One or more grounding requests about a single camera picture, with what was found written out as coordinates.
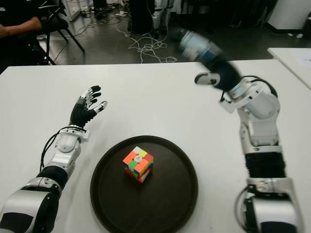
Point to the robot right hand black silver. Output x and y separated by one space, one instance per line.
218 68

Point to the robot left hand black silver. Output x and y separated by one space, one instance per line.
81 114

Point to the multicoloured Rubik's cube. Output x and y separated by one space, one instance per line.
138 163

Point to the robot right arm silver black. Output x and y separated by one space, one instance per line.
262 126

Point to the robot left arm silver black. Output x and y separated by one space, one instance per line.
58 157

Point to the person's bare forearm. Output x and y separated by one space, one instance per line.
19 26

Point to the dark brown round plate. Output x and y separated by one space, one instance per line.
167 194

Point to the white side table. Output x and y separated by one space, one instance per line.
295 61

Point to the white humanoid robot legs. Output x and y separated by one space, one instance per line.
160 14

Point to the small white floor object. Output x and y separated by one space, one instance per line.
300 35

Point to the white cabinet with black base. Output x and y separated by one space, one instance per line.
291 12

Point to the tall black box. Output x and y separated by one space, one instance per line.
141 15

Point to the black folding chair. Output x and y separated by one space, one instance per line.
57 23

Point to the white glass display case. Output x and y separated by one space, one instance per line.
73 9

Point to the seated person in black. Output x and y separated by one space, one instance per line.
14 8

